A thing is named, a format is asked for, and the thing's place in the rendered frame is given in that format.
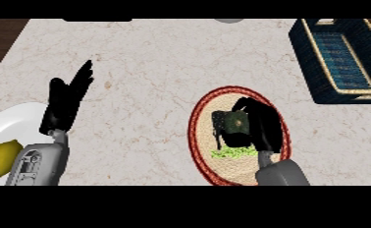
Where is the dark green squash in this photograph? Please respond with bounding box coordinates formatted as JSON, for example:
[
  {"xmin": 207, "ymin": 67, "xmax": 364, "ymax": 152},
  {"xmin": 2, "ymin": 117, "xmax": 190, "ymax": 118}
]
[{"xmin": 211, "ymin": 109, "xmax": 251, "ymax": 151}]

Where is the grey round object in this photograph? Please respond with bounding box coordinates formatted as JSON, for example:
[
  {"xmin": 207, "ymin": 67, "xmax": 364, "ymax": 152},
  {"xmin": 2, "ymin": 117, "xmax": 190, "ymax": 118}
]
[{"xmin": 216, "ymin": 19, "xmax": 245, "ymax": 25}]

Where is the white plate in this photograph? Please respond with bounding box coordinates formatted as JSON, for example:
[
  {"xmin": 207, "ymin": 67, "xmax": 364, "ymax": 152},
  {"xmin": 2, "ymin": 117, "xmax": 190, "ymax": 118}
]
[{"xmin": 0, "ymin": 102, "xmax": 55, "ymax": 146}]

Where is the round red-rimmed woven placemat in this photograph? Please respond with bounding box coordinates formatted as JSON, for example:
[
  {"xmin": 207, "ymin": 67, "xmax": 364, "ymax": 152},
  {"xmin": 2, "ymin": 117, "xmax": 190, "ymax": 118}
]
[{"xmin": 188, "ymin": 85, "xmax": 294, "ymax": 187}]

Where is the yellow lemon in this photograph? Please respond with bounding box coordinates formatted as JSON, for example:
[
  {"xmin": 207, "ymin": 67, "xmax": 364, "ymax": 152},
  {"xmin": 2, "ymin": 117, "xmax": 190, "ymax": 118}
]
[{"xmin": 0, "ymin": 139, "xmax": 26, "ymax": 178}]

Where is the dark blue wicker basket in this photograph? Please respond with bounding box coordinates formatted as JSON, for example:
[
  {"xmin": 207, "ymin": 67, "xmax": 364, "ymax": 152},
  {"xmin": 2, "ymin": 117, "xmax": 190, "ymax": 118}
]
[{"xmin": 288, "ymin": 19, "xmax": 371, "ymax": 105}]

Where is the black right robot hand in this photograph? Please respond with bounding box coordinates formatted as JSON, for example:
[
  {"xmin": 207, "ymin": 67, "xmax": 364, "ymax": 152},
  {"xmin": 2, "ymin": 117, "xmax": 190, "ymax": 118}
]
[{"xmin": 221, "ymin": 96, "xmax": 285, "ymax": 153}]

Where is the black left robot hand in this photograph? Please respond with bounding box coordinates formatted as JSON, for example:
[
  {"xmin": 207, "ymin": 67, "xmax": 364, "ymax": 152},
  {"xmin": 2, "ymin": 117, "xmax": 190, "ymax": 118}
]
[{"xmin": 39, "ymin": 59, "xmax": 96, "ymax": 137}]

